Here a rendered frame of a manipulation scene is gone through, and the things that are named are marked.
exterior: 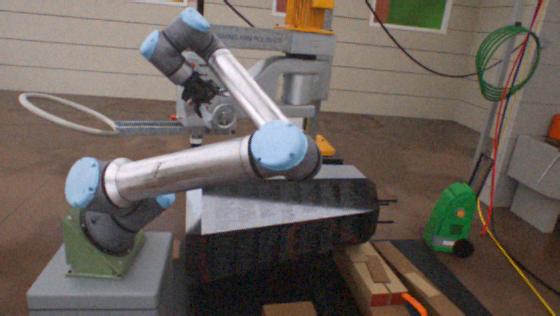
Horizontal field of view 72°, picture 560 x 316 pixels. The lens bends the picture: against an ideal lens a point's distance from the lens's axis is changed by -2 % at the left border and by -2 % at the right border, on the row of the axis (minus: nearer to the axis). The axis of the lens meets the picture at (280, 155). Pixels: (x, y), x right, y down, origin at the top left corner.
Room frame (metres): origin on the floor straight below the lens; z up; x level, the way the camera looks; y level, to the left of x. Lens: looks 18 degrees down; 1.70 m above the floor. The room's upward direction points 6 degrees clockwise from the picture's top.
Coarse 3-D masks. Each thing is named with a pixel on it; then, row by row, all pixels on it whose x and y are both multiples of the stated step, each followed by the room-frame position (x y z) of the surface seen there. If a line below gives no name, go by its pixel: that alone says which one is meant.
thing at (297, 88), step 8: (288, 80) 2.49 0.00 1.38; (296, 80) 2.47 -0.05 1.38; (304, 80) 2.47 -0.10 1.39; (312, 80) 2.53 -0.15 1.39; (288, 88) 2.49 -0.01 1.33; (296, 88) 2.47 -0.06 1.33; (304, 88) 2.48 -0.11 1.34; (288, 96) 2.48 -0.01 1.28; (296, 96) 2.47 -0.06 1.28; (304, 96) 2.48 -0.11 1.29; (296, 104) 2.48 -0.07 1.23; (304, 104) 2.50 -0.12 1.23
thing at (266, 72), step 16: (256, 64) 2.49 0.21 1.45; (272, 64) 2.37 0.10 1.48; (288, 64) 2.41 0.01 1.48; (304, 64) 2.46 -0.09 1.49; (256, 80) 2.31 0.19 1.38; (272, 80) 2.36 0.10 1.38; (224, 96) 2.22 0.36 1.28; (272, 96) 2.37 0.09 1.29; (240, 112) 2.27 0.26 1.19; (288, 112) 2.43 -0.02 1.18; (304, 112) 2.48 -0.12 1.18
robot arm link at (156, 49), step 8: (152, 32) 1.27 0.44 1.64; (160, 32) 1.25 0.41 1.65; (144, 40) 1.27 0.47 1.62; (152, 40) 1.22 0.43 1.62; (160, 40) 1.23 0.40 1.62; (144, 48) 1.22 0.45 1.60; (152, 48) 1.22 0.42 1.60; (160, 48) 1.23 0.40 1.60; (168, 48) 1.23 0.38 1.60; (144, 56) 1.23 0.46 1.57; (152, 56) 1.23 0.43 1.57; (160, 56) 1.23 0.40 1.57; (168, 56) 1.24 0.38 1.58; (176, 56) 1.26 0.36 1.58; (160, 64) 1.24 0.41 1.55; (168, 64) 1.25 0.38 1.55; (176, 64) 1.26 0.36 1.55; (168, 72) 1.26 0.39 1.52
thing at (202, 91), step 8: (192, 80) 1.29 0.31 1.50; (200, 80) 1.32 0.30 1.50; (208, 80) 1.35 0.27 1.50; (192, 88) 1.33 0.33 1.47; (200, 88) 1.30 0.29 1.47; (208, 88) 1.34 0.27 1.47; (216, 88) 1.35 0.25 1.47; (192, 96) 1.33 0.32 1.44; (200, 96) 1.31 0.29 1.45; (208, 96) 1.33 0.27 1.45; (208, 104) 1.33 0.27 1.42
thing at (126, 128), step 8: (120, 128) 1.99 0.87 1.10; (128, 128) 2.01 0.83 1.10; (136, 128) 2.03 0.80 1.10; (144, 128) 2.05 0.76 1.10; (152, 128) 2.07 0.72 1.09; (160, 128) 2.09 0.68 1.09; (168, 128) 2.11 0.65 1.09; (176, 128) 2.13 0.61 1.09; (184, 128) 2.15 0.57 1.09; (192, 128) 2.18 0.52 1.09; (200, 128) 2.20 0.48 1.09; (208, 128) 2.22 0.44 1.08; (216, 128) 2.24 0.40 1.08
